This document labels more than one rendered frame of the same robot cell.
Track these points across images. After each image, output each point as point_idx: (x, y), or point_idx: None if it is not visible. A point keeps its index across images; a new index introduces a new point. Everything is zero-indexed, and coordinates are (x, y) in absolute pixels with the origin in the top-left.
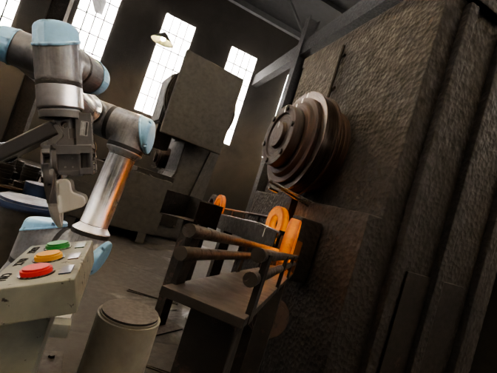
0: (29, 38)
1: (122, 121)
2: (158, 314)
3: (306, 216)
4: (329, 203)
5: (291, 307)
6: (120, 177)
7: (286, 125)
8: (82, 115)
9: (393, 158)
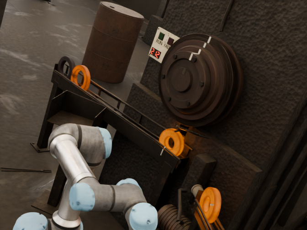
0: (103, 199)
1: (91, 147)
2: None
3: (199, 144)
4: (218, 136)
5: (185, 207)
6: None
7: (192, 76)
8: None
9: (277, 131)
